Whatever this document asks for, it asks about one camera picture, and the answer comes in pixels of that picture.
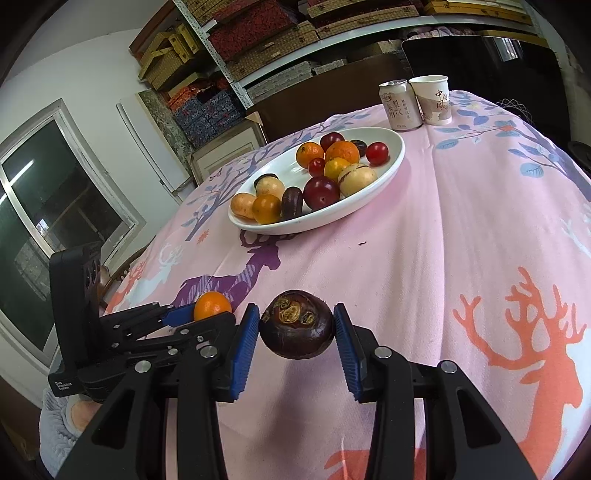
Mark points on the yellow orange small fruit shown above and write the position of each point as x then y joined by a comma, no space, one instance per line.
334,167

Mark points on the dark wooden chair back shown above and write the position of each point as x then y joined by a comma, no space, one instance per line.
343,90

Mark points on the left hand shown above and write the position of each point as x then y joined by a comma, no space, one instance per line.
79,413

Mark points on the dark brown fruit back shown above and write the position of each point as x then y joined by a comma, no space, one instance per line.
360,146

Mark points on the metal storage shelf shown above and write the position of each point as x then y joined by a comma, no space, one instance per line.
305,39

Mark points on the pink printed tablecloth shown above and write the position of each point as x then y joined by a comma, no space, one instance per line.
478,251

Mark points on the dark brown mangosteen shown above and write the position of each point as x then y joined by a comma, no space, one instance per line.
297,325

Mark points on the orange mandarin large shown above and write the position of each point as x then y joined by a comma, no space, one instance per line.
345,150

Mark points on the dark purple mangosteen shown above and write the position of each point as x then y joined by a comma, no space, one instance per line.
292,203

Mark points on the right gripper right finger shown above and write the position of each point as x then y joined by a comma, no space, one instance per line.
465,438

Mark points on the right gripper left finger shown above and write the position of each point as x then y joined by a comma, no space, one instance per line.
158,379

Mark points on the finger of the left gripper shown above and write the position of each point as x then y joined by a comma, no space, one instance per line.
214,340
137,322

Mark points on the red plum front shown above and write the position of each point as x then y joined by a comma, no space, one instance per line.
321,192

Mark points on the orange mandarin left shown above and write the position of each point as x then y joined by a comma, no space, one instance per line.
307,152

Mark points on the white paper cup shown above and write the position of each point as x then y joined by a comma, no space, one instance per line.
432,92

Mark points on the tan potato-like fruit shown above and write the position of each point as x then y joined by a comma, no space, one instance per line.
241,205

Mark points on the beige round fruit large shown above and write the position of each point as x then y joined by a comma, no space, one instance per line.
356,177

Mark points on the dark framed window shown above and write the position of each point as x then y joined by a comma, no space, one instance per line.
55,195

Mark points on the dark red plum back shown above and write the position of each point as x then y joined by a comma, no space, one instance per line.
331,138

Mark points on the orange fruit bottom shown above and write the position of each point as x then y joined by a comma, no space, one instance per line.
210,304

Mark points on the pink drink can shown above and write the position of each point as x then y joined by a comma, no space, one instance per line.
401,106

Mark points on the dark half fruit behind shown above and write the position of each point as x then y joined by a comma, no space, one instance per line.
264,176

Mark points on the small red cherry tomato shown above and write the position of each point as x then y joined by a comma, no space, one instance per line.
377,153

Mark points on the blue patterned boxes stack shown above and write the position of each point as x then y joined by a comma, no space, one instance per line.
201,122

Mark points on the beige fruit small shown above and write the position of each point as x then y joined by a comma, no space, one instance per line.
270,186

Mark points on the framed picture leaning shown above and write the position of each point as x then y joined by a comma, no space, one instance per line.
246,136

